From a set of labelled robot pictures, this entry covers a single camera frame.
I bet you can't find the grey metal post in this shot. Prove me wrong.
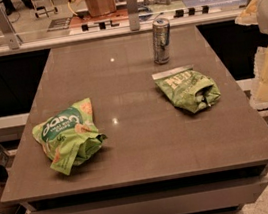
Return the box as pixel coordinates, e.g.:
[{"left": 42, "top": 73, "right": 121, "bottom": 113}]
[
  {"left": 0, "top": 6, "right": 22, "bottom": 50},
  {"left": 126, "top": 0, "right": 141, "bottom": 31}
]

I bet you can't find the green rice chip bag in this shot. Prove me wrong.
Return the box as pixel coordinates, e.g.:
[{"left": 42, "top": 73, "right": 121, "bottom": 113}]
[{"left": 32, "top": 98, "right": 106, "bottom": 175}]

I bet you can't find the grey metal post left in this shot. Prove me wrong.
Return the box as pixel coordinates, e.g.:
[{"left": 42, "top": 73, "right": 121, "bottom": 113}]
[{"left": 0, "top": 6, "right": 22, "bottom": 50}]

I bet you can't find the grey table drawer front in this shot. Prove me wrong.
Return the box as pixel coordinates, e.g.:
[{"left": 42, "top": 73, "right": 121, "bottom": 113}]
[{"left": 31, "top": 177, "right": 268, "bottom": 214}]

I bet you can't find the silver drink can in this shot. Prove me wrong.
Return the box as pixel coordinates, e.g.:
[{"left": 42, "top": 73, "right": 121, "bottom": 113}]
[{"left": 152, "top": 17, "right": 170, "bottom": 65}]

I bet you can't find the dark green snack bag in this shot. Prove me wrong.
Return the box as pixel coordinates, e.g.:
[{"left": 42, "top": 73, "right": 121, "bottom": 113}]
[{"left": 152, "top": 65, "right": 221, "bottom": 114}]

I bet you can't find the grey metal post centre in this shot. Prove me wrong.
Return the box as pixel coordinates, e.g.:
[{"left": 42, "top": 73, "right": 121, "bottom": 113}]
[{"left": 126, "top": 0, "right": 141, "bottom": 31}]

